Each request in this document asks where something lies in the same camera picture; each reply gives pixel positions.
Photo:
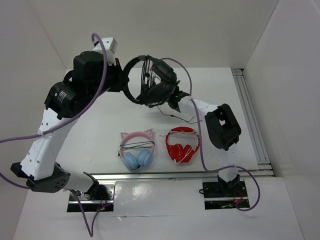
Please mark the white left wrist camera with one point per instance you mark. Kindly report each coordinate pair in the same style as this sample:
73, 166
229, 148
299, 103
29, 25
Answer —
110, 44

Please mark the aluminium rail front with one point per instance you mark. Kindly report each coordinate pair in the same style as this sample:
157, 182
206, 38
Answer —
144, 177

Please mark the aluminium rail right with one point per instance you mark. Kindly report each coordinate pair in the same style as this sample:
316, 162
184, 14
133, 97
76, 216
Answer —
260, 150

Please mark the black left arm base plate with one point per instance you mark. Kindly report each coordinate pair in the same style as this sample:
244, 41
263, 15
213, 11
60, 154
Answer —
102, 201

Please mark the pink blue cat-ear headphones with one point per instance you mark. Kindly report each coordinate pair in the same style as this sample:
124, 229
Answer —
138, 154

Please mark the black wired headphones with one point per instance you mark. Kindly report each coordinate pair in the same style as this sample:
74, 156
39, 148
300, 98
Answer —
146, 76

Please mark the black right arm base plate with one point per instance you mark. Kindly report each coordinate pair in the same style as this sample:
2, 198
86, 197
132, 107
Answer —
216, 199

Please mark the aluminium rail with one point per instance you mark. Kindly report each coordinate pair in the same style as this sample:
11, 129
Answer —
260, 150
144, 177

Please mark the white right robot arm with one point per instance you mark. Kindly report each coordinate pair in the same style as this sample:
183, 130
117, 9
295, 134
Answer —
216, 123

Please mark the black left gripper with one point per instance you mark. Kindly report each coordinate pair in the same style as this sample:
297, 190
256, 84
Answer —
121, 78

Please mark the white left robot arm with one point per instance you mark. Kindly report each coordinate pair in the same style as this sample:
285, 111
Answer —
39, 167

